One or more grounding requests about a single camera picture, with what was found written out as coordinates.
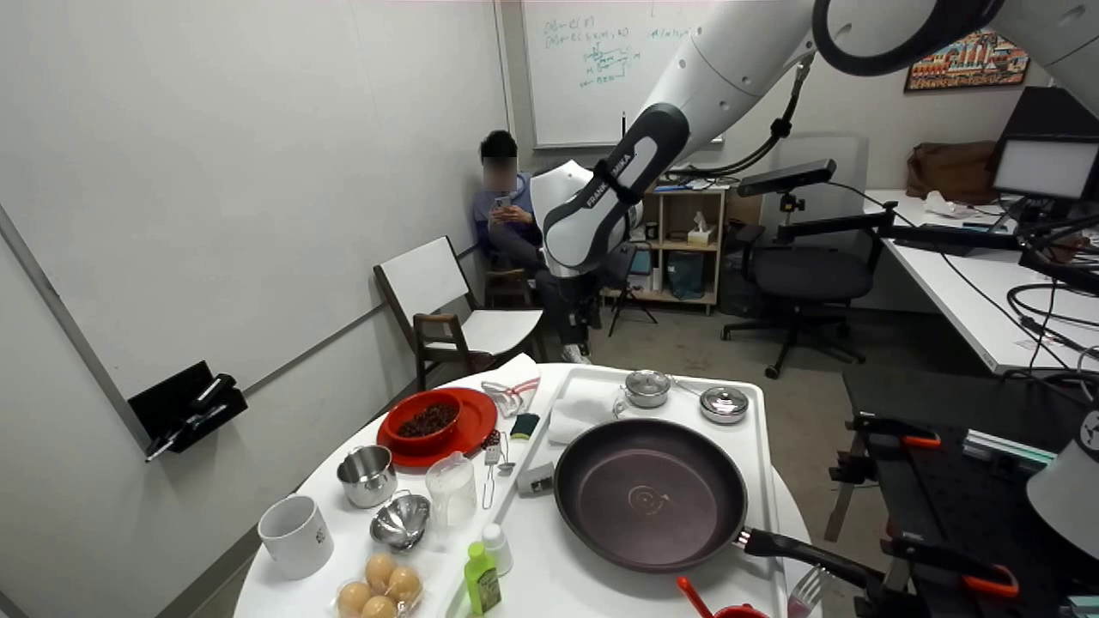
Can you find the white tea towel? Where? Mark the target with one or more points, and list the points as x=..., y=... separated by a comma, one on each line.
x=583, y=403

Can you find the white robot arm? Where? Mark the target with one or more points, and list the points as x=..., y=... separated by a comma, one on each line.
x=738, y=54

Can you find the black frying pan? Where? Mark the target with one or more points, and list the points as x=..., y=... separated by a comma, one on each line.
x=654, y=497

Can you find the red striped cloth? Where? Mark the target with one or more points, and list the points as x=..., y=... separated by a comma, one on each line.
x=514, y=387

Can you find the seated person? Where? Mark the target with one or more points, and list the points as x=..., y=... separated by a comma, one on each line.
x=504, y=229

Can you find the round steel tin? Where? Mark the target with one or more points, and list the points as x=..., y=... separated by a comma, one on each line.
x=646, y=388

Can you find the white folding chair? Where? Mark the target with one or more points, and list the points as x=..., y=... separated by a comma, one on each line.
x=439, y=314

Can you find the wooden shelf unit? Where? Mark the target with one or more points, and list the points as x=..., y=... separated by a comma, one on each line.
x=679, y=245

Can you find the red plate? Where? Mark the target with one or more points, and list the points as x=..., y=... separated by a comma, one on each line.
x=472, y=432

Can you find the red bowl with food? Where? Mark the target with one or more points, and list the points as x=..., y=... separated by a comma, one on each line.
x=419, y=421

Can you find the clear plastic cup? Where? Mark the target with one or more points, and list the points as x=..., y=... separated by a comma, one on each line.
x=451, y=489

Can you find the small steel pot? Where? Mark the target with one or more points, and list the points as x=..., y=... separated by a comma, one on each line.
x=368, y=477

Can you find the black office chair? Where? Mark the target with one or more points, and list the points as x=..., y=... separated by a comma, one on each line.
x=816, y=251

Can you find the small steel bowl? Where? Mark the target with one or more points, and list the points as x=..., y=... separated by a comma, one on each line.
x=398, y=522

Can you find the bread rolls on plate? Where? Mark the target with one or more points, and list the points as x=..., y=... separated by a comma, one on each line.
x=385, y=588

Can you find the white mug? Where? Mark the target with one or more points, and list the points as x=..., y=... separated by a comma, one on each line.
x=297, y=536

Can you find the silver fork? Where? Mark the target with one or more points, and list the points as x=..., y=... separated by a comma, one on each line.
x=804, y=596

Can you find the white desk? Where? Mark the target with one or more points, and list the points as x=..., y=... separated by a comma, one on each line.
x=1008, y=314

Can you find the computer monitor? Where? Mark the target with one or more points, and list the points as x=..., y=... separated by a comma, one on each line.
x=1047, y=149

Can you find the orange handled clamp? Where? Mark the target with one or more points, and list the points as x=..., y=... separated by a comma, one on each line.
x=975, y=574

